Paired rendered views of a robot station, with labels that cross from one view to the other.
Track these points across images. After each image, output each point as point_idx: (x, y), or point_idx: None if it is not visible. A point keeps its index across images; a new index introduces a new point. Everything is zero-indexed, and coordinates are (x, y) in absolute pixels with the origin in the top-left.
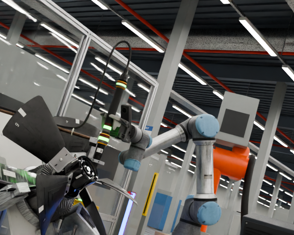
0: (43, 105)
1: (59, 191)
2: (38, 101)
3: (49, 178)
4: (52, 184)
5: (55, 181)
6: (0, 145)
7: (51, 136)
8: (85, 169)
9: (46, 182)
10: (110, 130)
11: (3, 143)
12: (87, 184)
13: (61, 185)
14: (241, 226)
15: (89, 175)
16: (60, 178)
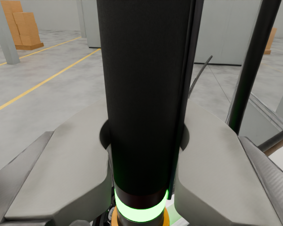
0: (198, 73)
1: (112, 179)
2: (202, 66)
3: (109, 145)
4: (109, 155)
5: (110, 156)
6: (271, 158)
7: None
8: (111, 200)
9: (108, 146)
10: (116, 206)
11: None
12: None
13: (112, 173)
14: None
15: (101, 216)
16: (112, 162)
